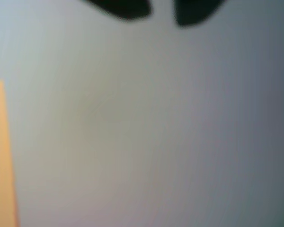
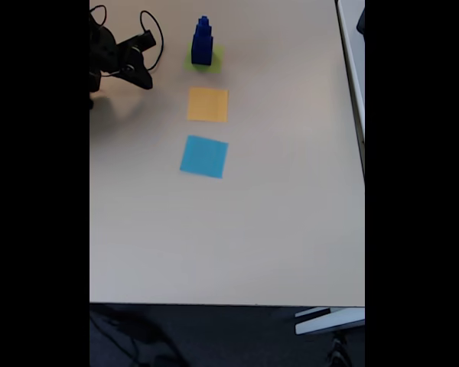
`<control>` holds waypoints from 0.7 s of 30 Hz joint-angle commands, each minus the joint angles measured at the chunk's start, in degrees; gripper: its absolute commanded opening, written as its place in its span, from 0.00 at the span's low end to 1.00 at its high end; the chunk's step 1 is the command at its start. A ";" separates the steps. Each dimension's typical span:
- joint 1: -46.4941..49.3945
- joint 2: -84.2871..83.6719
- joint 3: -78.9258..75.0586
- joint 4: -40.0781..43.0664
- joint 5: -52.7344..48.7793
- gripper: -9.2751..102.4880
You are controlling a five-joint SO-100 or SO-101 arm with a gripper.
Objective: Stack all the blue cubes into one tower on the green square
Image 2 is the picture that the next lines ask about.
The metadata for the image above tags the small blue cube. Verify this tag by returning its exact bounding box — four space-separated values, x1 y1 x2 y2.
193 27 215 51

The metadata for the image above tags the orange paper square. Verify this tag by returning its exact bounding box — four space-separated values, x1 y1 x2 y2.
187 86 230 124

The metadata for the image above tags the green paper square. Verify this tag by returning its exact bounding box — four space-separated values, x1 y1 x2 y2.
184 44 225 74

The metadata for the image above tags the light blue paper square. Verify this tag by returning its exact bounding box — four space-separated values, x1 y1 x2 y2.
179 134 230 180

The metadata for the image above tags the large blue cube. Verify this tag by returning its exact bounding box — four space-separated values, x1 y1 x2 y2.
190 37 216 67

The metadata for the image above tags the white side table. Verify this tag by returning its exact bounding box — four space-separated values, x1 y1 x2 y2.
334 0 366 180

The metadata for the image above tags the white table leg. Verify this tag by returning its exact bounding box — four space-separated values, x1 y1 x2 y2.
294 307 366 336

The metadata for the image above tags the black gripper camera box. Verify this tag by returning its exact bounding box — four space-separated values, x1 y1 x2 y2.
132 32 157 50

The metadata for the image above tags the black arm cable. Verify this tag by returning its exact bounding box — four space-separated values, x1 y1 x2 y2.
89 4 108 28

